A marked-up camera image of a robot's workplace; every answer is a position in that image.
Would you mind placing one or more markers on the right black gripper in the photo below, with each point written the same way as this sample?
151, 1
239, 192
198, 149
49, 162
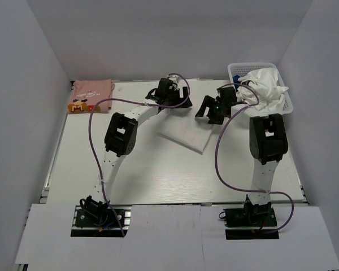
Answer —
208, 101

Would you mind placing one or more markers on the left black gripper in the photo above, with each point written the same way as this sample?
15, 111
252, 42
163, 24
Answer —
176, 91

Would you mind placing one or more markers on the white red print t-shirt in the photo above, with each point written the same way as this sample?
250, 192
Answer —
182, 127

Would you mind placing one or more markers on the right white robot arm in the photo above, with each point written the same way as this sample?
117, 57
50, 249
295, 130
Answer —
267, 141

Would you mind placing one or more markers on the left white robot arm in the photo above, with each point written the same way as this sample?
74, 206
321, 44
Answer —
120, 140

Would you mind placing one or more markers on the blue t-shirt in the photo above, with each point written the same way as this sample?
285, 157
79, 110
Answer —
236, 80

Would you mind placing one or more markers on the white plastic basket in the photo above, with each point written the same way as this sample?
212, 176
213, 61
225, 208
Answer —
242, 69

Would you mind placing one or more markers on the folded pink t-shirt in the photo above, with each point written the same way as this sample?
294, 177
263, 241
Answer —
86, 94

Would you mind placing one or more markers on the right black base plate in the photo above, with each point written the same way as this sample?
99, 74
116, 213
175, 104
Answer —
239, 228

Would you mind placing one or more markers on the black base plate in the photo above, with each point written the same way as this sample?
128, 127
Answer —
239, 228
84, 225

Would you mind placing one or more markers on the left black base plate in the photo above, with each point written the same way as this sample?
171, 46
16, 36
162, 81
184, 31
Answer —
84, 225

